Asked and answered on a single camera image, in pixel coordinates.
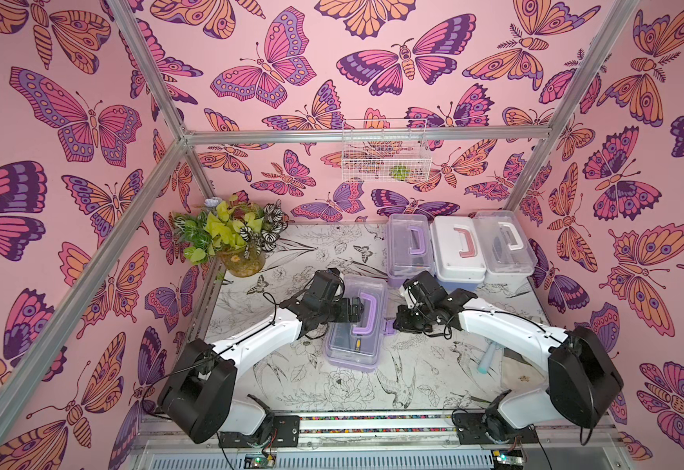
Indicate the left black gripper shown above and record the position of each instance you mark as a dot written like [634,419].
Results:
[344,310]

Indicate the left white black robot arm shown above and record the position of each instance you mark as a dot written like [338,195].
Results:
[199,394]

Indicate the white clear-lid toolbox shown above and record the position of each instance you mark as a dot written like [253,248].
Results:
[506,250]

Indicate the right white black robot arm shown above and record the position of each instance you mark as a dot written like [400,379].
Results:
[581,381]

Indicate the white wire basket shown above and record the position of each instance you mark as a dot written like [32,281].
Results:
[385,154]

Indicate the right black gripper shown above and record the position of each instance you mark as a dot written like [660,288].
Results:
[412,318]

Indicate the purple toolbox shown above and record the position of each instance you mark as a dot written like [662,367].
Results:
[357,345]
[408,248]

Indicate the blue white toolbox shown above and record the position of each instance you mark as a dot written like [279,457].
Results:
[458,259]

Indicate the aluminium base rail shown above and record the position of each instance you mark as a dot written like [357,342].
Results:
[420,439]

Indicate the potted green plant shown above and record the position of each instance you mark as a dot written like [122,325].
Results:
[236,233]

